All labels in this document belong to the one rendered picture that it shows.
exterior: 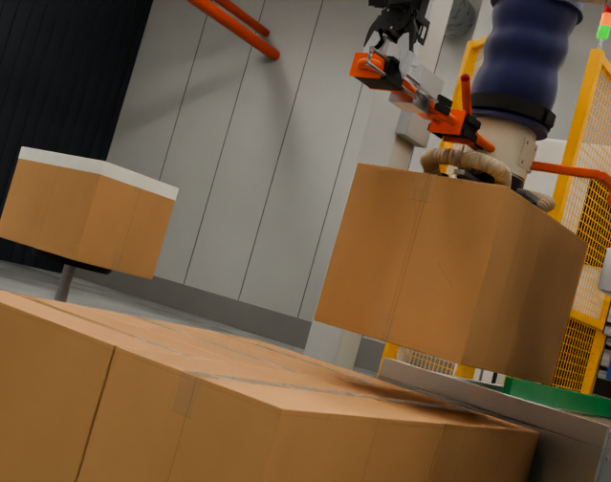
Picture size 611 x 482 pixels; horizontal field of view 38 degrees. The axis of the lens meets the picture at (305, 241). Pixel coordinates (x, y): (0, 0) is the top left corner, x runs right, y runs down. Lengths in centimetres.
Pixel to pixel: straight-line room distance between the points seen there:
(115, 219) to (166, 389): 208
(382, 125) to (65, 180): 132
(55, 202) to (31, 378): 195
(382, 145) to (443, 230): 175
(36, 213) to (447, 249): 219
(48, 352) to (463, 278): 88
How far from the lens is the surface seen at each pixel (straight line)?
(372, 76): 180
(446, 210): 203
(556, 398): 387
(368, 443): 169
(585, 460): 252
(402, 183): 210
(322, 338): 370
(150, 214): 372
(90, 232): 355
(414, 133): 375
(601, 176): 229
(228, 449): 149
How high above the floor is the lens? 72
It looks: 3 degrees up
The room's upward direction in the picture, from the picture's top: 16 degrees clockwise
